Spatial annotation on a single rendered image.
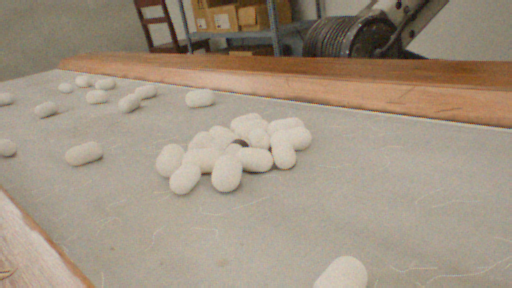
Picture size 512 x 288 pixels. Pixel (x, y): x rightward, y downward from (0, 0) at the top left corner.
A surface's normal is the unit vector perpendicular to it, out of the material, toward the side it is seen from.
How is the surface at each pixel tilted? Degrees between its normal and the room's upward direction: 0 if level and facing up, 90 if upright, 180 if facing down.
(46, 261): 0
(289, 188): 0
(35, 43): 90
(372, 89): 45
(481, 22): 90
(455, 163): 0
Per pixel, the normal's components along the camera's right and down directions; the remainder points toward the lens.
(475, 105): -0.64, -0.40
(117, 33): 0.62, 0.18
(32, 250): -0.16, -0.92
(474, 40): -0.76, 0.35
